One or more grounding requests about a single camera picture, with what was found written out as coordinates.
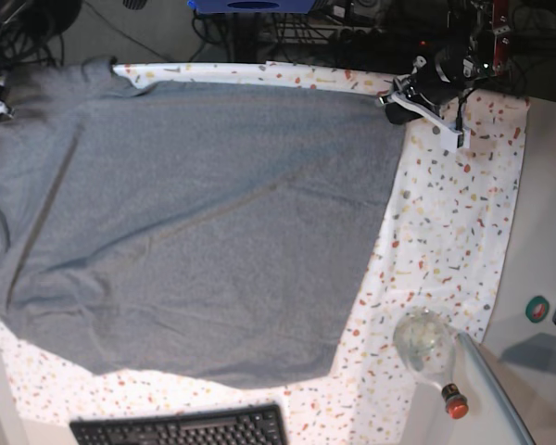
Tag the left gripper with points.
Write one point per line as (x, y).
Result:
(427, 86)

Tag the grey t-shirt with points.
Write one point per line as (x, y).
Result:
(215, 231)

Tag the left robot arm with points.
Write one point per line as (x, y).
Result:
(473, 52)

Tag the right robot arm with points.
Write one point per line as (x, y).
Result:
(31, 33)

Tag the terrazzo pattern tablecloth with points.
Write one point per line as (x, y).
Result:
(442, 245)

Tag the blue box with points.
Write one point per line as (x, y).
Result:
(253, 6)

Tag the green tape roll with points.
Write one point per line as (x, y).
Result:
(537, 309)

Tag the clear glass bottle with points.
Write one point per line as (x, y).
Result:
(427, 347)

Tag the black keyboard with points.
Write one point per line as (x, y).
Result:
(261, 424)

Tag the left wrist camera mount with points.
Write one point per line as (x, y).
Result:
(435, 120)

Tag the metal wire rack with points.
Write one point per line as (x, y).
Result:
(326, 23)

